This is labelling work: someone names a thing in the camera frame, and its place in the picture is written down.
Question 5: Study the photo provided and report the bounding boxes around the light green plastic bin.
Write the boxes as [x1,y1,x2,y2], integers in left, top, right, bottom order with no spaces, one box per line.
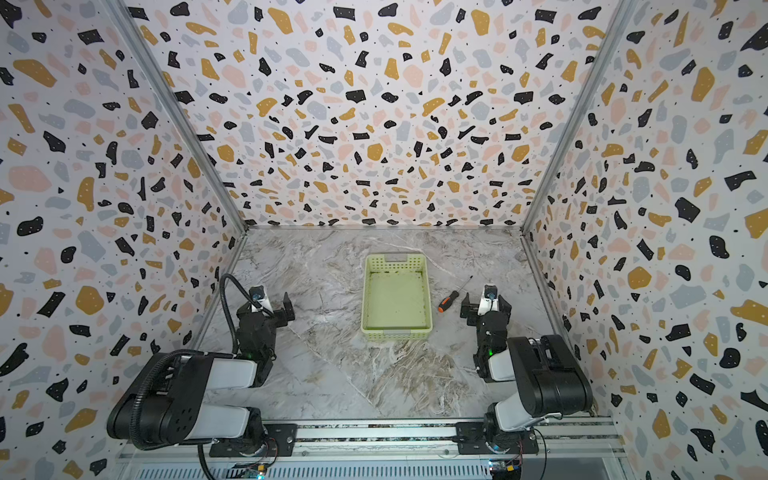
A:
[361,253,433,342]

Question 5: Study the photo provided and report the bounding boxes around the black corrugated cable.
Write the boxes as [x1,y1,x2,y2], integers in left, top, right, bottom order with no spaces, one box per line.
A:
[128,272,276,480]

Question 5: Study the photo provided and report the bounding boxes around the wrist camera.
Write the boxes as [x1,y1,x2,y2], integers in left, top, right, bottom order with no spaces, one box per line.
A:
[478,285,499,316]
[248,285,274,318]

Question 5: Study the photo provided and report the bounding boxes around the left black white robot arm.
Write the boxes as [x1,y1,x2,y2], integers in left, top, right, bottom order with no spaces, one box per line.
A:
[106,287,295,451]

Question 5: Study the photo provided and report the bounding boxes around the orange black handled screwdriver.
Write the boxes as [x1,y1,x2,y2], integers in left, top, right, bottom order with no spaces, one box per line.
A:
[437,275,473,313]

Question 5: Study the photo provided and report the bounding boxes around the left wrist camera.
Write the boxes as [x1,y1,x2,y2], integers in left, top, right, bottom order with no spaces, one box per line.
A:
[248,285,274,318]

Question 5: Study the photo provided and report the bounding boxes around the aluminium mounting rail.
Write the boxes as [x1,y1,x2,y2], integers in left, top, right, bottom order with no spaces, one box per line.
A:
[114,415,634,479]

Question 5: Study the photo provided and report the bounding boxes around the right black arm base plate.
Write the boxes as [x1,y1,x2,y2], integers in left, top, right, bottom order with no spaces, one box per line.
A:
[454,421,539,455]

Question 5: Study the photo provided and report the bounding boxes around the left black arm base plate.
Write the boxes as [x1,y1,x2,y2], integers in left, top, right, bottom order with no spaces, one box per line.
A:
[208,423,298,461]

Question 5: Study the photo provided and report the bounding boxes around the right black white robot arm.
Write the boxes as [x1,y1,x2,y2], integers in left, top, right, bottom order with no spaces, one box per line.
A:
[459,285,593,453]

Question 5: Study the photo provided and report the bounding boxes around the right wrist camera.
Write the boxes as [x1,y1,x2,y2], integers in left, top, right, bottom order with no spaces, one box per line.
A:
[478,285,499,316]

